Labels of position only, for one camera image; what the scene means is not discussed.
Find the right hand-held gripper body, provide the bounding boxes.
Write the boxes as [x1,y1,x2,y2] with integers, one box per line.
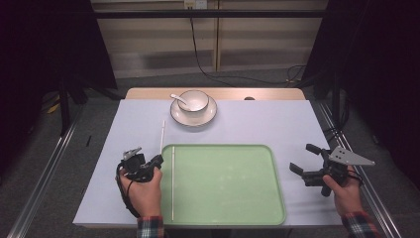
[301,145,376,197]

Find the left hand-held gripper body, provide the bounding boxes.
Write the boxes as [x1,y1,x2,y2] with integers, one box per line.
[118,146,157,183]

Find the white plate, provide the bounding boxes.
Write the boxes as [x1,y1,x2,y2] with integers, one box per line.
[169,94,218,128]

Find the white spoon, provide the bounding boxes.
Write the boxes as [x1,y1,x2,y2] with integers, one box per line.
[169,93,192,112]

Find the green tray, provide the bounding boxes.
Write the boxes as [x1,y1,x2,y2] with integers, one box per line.
[151,144,287,226]

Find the white bowl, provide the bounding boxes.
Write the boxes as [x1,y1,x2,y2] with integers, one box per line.
[176,89,210,113]

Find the person's left hand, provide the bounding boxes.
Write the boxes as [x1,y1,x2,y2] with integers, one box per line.
[119,167,163,219]

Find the person's right hand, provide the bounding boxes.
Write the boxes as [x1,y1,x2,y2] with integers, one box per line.
[322,167,365,217]

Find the black stand leg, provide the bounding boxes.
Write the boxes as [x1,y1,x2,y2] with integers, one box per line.
[58,78,72,137]
[331,72,342,128]

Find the pale lilac table cover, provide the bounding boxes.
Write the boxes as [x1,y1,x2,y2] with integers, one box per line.
[72,98,343,229]

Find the wooden table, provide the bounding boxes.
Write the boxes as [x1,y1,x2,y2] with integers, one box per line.
[124,86,306,101]

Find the black horizontal bar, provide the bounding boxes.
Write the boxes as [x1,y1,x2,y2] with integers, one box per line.
[93,9,328,19]

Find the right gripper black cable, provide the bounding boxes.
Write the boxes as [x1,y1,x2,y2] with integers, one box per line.
[348,170,365,187]

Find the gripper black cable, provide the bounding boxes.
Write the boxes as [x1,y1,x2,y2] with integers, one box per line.
[115,163,142,219]
[348,170,365,187]

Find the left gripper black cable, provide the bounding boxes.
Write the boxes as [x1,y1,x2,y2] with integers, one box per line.
[115,163,142,219]

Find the metal rail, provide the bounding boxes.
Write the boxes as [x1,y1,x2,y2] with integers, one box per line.
[6,105,83,238]
[318,100,402,238]

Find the black floor cables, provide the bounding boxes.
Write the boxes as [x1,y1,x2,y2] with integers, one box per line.
[285,63,310,85]

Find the black wall cable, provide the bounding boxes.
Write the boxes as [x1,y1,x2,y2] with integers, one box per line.
[188,8,291,86]

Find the wooden wall strip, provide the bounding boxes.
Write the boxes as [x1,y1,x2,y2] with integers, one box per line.
[212,0,222,72]

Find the white wall outlet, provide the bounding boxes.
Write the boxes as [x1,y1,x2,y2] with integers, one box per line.
[183,0,208,10]

